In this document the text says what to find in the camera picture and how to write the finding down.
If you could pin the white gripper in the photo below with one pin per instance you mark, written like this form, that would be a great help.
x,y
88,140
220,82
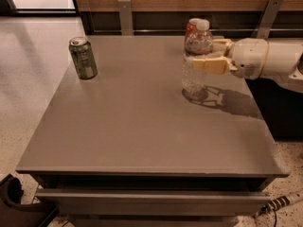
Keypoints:
x,y
248,57

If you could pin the clear plastic water bottle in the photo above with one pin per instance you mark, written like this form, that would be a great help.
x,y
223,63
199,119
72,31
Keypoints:
x,y
193,80

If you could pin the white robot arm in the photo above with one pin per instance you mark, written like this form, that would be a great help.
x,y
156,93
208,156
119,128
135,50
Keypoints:
x,y
283,65

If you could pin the red Coca-Cola can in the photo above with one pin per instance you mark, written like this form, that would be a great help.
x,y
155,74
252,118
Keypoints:
x,y
192,45

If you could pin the green soda can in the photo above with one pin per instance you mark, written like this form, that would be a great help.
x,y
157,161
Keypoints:
x,y
83,57

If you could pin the grey drawer cabinet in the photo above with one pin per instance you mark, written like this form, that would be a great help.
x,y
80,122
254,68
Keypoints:
x,y
131,128

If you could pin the grey drawer front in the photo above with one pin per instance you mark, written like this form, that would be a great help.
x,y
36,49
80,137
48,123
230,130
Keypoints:
x,y
153,202

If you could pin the dark brown chair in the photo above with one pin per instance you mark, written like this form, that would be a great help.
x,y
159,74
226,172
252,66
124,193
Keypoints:
x,y
15,214

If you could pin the right metal bracket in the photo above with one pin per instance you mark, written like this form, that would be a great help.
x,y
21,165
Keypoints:
x,y
267,18

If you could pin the metal bracket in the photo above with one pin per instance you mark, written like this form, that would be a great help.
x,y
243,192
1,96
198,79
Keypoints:
x,y
126,17
267,18

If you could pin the left metal bracket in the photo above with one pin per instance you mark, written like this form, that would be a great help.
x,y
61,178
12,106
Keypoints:
x,y
126,17

